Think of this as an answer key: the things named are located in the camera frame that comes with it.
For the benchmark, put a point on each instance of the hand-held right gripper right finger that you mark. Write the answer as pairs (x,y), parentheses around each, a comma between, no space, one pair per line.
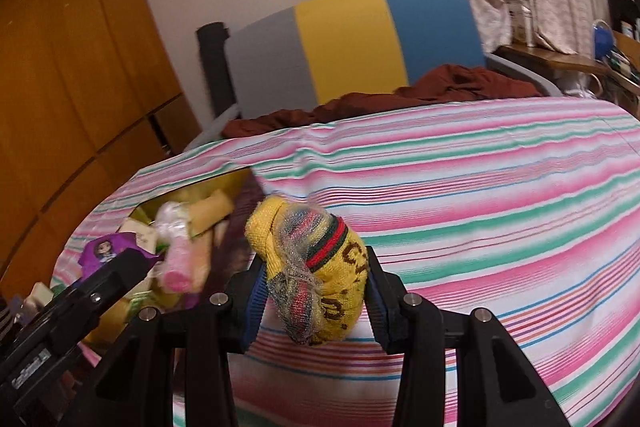
(377,307)

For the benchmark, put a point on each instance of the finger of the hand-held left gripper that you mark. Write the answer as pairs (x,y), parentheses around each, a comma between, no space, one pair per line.
(117,277)

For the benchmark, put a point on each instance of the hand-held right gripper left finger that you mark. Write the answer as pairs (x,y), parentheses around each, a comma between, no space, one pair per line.
(255,302)

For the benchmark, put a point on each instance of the purple snack packet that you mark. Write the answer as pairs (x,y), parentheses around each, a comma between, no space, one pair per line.
(107,252)

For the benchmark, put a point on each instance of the yellow knitted sock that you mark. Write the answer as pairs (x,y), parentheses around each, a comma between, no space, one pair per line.
(340,277)

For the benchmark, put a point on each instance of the pink hair roller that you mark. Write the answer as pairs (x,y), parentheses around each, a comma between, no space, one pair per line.
(175,262)

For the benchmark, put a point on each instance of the gold metal tin box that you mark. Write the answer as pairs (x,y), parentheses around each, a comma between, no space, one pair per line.
(210,187)

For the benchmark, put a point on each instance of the small white box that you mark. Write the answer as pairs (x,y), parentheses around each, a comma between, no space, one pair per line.
(39,296)

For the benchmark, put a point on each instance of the striped pink green tablecloth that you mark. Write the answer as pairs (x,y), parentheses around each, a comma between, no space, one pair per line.
(475,207)

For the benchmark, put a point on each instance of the wooden wardrobe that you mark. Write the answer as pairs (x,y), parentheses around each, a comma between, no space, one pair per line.
(75,57)

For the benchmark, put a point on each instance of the dark red cloth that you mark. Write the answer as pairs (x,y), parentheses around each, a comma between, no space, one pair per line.
(450,84)

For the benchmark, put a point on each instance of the grey yellow blue chair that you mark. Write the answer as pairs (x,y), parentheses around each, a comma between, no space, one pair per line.
(345,47)

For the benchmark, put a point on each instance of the wooden desk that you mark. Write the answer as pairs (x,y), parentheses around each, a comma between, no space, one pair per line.
(560,57)

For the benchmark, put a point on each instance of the white carton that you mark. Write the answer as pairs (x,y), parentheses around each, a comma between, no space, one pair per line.
(520,22)

